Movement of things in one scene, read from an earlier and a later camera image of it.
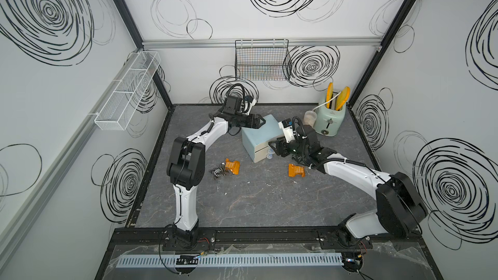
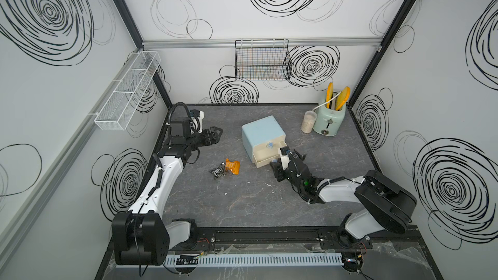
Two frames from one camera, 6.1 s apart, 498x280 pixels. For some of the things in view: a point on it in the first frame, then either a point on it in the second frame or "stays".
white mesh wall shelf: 115,113 stays
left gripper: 249,117 to 213,140
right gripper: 281,145 to 277,170
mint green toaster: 329,122 stays
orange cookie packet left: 233,166 stays
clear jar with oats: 310,117 stays
